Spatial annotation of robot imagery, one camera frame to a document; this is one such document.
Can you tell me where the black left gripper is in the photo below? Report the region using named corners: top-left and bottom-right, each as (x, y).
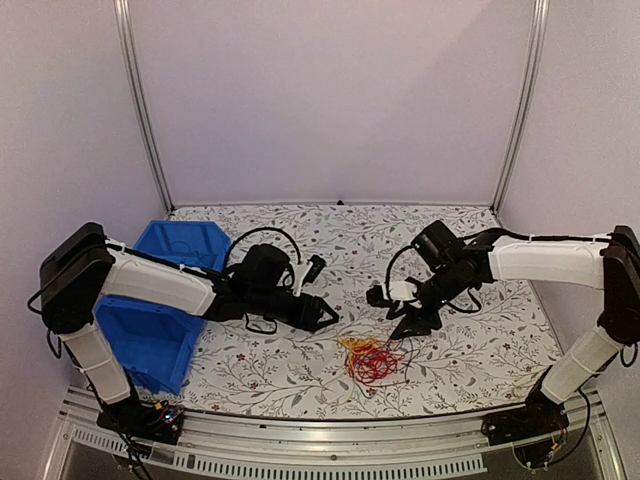
top-left (248, 288), bottom-right (339, 333)

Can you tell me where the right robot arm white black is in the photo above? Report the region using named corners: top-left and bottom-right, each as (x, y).
top-left (368, 221), bottom-right (639, 438)

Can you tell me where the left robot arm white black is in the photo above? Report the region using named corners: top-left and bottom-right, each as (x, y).
top-left (27, 222), bottom-right (339, 434)

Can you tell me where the floral patterned table mat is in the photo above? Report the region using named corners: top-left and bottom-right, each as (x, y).
top-left (173, 205), bottom-right (561, 419)

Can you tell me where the blue plastic divided bin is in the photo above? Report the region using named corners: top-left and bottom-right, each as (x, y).
top-left (96, 221), bottom-right (231, 395)

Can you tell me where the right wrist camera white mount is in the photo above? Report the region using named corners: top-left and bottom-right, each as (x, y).
top-left (366, 281), bottom-right (418, 308)

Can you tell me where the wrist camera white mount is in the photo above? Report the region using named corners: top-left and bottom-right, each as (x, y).
top-left (292, 255), bottom-right (326, 297)
top-left (366, 281), bottom-right (418, 308)

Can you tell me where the yellow cable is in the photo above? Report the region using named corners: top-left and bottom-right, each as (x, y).
top-left (335, 335), bottom-right (384, 369)

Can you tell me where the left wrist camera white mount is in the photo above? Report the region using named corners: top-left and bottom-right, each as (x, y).
top-left (292, 255), bottom-right (326, 297)

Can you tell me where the red cable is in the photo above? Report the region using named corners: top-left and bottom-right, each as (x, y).
top-left (347, 347), bottom-right (401, 386)

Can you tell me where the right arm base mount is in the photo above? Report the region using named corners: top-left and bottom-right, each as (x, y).
top-left (480, 404), bottom-right (569, 470)

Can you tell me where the front aluminium rail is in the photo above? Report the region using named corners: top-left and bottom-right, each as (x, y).
top-left (42, 387), bottom-right (627, 479)

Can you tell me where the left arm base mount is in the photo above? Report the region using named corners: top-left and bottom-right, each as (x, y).
top-left (97, 396), bottom-right (184, 445)

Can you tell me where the right aluminium frame post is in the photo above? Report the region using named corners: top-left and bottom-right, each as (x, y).
top-left (491, 0), bottom-right (550, 216)

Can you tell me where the aluminium frame post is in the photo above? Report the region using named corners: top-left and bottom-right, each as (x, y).
top-left (113, 0), bottom-right (175, 216)
top-left (491, 0), bottom-right (550, 216)

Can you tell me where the left aluminium frame post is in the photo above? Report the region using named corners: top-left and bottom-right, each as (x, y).
top-left (113, 0), bottom-right (175, 216)

